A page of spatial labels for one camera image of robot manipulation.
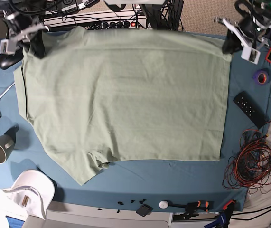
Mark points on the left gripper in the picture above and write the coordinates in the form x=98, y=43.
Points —
x=246, y=32

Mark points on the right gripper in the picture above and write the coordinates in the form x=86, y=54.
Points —
x=25, y=27

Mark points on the light green T-shirt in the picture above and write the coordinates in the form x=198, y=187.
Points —
x=103, y=96

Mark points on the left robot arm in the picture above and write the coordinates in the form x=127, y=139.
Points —
x=256, y=8

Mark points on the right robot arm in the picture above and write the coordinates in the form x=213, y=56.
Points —
x=8, y=7

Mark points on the black computer mouse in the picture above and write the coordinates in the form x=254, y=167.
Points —
x=6, y=61

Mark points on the purple tape roll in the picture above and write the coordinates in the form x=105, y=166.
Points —
x=261, y=77

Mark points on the white power strip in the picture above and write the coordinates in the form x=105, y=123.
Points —
x=128, y=24

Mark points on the black remote control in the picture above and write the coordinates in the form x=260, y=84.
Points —
x=250, y=108

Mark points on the blue table cloth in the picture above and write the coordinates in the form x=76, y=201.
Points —
x=124, y=184

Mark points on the grey ceramic mug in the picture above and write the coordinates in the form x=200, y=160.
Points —
x=6, y=147

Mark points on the white baseball cap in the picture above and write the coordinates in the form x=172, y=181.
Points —
x=32, y=191

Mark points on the black orange bar clamp bottom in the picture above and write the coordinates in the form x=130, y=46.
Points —
x=193, y=206

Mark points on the blue black clamp bottom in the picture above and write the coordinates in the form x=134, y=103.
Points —
x=223, y=218

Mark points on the white round puck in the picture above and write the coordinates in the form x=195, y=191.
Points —
x=163, y=204

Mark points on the black square plate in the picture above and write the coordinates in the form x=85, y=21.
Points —
x=144, y=210

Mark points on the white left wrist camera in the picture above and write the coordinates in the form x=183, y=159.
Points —
x=250, y=54

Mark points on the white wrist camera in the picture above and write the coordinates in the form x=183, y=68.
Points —
x=250, y=54
x=9, y=46

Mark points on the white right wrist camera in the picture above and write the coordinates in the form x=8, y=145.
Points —
x=9, y=46

